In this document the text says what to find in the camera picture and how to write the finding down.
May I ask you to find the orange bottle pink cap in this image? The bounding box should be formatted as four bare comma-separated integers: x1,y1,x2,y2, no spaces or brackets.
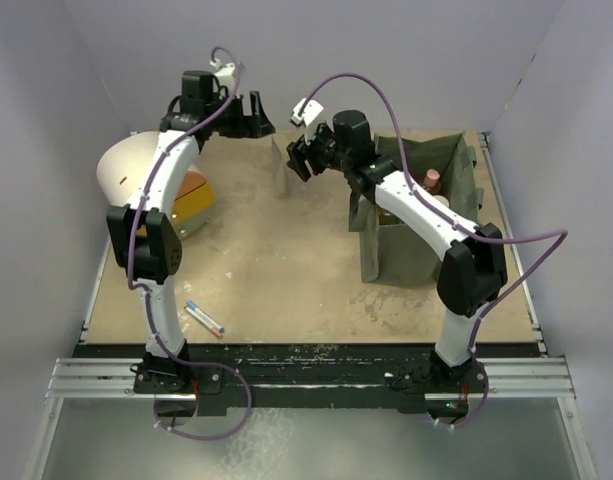
422,169,441,195

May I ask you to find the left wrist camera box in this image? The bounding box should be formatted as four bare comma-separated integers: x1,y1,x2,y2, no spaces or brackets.
210,59,245,95

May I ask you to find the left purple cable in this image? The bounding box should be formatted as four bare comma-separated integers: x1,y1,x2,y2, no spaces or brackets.
127,46,247,376

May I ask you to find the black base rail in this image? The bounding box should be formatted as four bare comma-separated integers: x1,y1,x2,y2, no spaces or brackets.
51,343,544,417

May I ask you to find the green canvas bag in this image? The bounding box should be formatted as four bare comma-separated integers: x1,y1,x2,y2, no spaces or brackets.
349,132,484,288

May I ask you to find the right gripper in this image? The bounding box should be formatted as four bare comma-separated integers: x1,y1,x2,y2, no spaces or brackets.
287,122,351,183

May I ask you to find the silver squeeze tube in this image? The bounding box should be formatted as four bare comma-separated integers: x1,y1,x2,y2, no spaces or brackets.
271,137,290,198

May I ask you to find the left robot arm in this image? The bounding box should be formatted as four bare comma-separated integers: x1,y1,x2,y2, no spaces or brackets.
106,63,275,392

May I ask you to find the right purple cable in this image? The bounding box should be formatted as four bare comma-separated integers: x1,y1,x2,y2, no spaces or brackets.
299,73,569,432

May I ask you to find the green bottle beige cap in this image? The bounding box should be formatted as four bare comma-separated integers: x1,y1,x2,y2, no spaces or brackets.
434,195,450,208

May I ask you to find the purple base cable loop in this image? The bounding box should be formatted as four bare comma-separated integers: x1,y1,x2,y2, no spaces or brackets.
153,361,253,442

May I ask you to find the blue capped pen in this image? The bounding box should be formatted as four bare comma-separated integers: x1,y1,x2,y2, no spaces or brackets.
186,300,225,334

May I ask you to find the orange capped pen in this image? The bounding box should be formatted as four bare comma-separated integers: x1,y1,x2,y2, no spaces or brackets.
184,306,223,339

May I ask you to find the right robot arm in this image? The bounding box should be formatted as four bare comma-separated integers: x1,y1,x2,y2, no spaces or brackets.
287,100,507,391

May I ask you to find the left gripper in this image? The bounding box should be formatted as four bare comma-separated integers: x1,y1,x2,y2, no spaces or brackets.
205,92,274,140

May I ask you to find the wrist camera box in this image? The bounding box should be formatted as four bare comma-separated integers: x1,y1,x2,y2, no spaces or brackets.
289,98,325,144
210,59,245,95

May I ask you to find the white round drawer box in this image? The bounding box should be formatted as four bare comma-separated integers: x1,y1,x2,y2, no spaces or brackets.
96,131,215,239

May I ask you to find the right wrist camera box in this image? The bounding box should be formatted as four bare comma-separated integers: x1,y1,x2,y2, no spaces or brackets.
289,98,325,144

